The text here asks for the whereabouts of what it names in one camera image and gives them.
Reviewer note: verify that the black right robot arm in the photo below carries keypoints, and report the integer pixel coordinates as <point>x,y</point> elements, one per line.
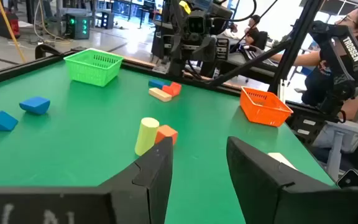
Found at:
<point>222,12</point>

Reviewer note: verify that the black control box with labels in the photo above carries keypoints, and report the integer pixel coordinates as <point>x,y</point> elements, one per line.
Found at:
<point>304,127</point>

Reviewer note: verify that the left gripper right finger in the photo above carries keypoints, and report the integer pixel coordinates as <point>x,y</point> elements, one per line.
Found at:
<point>275,193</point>

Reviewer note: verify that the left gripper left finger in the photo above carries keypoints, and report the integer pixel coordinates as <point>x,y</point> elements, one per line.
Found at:
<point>148,186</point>

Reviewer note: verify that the yellow cylinder block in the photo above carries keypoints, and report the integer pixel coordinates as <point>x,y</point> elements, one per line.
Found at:
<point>146,137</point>

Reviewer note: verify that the black rounded camera box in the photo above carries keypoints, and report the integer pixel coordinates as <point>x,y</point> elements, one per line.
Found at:
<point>351,180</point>

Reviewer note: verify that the black box with blue lights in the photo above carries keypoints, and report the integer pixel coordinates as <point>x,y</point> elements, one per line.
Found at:
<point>107,20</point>

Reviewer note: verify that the orange-red plastic basket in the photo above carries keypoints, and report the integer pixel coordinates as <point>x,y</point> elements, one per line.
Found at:
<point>264,109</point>

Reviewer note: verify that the long natural wood block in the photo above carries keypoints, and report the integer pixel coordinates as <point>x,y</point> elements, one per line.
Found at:
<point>160,95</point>

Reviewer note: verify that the red cube block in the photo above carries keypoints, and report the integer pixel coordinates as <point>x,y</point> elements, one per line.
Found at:
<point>166,132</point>

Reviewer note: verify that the green plastic basket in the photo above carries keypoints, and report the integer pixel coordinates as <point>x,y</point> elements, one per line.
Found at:
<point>93,67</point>

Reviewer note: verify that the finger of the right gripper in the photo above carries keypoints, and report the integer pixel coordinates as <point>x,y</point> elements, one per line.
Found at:
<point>209,49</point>
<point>176,46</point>

